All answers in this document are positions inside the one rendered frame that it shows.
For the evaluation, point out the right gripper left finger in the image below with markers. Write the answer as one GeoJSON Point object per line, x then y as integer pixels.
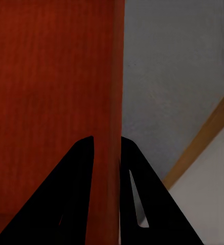
{"type": "Point", "coordinates": [56, 213]}

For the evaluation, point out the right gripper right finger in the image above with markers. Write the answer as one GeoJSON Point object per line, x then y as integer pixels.
{"type": "Point", "coordinates": [167, 224]}

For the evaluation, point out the storage box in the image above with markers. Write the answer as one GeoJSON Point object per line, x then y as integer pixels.
{"type": "Point", "coordinates": [61, 80]}

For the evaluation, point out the door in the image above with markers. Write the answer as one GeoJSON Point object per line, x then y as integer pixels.
{"type": "Point", "coordinates": [206, 134]}

